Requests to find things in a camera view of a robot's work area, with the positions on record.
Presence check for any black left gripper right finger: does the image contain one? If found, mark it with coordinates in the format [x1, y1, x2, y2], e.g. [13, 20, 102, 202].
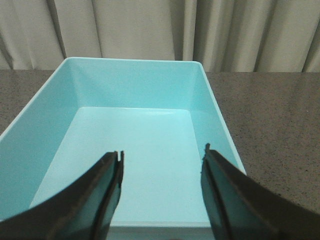
[200, 144, 320, 240]

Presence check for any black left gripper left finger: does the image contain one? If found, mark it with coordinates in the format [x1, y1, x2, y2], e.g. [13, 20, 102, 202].
[0, 151, 124, 240]

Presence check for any light blue storage box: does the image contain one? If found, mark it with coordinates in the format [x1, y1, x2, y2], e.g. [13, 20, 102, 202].
[0, 57, 243, 240]

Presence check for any grey pleated curtain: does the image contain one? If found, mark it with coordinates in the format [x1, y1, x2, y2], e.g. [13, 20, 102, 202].
[0, 0, 320, 72]

